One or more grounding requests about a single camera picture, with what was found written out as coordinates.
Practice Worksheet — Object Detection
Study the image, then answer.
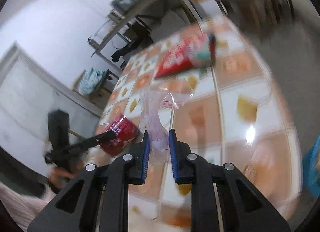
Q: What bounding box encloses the red snack bag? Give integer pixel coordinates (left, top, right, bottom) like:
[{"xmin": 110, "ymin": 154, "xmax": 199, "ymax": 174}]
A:
[{"xmin": 153, "ymin": 33, "xmax": 217, "ymax": 79}]

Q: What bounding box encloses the grey metal rack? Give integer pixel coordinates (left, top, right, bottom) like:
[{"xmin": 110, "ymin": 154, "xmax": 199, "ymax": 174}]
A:
[{"xmin": 91, "ymin": 0, "xmax": 208, "ymax": 59}]

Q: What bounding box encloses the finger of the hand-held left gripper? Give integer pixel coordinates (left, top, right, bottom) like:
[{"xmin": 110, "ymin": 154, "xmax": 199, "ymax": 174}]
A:
[{"xmin": 66, "ymin": 131, "xmax": 117, "ymax": 153}]

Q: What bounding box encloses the dark cloth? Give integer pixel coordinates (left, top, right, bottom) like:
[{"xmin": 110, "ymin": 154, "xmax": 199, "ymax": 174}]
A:
[{"xmin": 111, "ymin": 21, "xmax": 154, "ymax": 64}]

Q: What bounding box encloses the clear plastic bag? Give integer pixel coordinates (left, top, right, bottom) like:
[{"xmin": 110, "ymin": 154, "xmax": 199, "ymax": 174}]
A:
[{"xmin": 140, "ymin": 77, "xmax": 196, "ymax": 156}]

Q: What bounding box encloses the glass bowl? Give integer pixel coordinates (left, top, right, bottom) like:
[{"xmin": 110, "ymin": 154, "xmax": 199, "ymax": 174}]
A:
[{"xmin": 96, "ymin": 18, "xmax": 118, "ymax": 37}]

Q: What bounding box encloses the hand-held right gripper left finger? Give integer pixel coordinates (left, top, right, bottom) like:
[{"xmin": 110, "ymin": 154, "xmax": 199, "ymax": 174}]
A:
[{"xmin": 27, "ymin": 129, "xmax": 152, "ymax": 232}]

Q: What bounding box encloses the wooden chair holding packs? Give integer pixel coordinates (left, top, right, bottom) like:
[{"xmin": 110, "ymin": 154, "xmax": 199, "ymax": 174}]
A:
[{"xmin": 72, "ymin": 68, "xmax": 120, "ymax": 97}]

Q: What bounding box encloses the person's left hand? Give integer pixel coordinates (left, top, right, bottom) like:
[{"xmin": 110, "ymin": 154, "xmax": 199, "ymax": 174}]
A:
[{"xmin": 49, "ymin": 161, "xmax": 84, "ymax": 190}]

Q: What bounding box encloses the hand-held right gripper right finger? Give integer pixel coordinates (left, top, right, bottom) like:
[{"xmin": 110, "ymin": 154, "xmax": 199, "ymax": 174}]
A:
[{"xmin": 169, "ymin": 129, "xmax": 292, "ymax": 232}]

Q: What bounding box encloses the red milk can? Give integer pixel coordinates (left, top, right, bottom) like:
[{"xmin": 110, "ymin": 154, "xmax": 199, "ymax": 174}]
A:
[{"xmin": 101, "ymin": 113, "xmax": 140, "ymax": 157}]

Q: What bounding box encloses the table with patterned tablecloth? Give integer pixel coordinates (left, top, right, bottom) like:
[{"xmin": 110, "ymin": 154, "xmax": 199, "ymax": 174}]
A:
[{"xmin": 96, "ymin": 16, "xmax": 304, "ymax": 230}]

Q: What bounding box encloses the white door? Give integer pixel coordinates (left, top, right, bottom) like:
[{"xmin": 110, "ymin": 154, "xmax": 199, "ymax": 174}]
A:
[{"xmin": 0, "ymin": 42, "xmax": 105, "ymax": 172}]

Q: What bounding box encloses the blue mesh wastebasket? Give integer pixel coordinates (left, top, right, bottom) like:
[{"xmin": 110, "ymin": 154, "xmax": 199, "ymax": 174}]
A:
[{"xmin": 302, "ymin": 136, "xmax": 320, "ymax": 194}]

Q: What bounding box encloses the person's left forearm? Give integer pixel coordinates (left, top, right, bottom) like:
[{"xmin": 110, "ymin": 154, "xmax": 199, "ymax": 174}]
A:
[{"xmin": 0, "ymin": 179, "xmax": 57, "ymax": 231}]

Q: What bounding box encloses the stack of teal printed packs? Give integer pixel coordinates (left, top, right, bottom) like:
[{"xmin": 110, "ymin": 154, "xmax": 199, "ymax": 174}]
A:
[{"xmin": 81, "ymin": 68, "xmax": 104, "ymax": 95}]

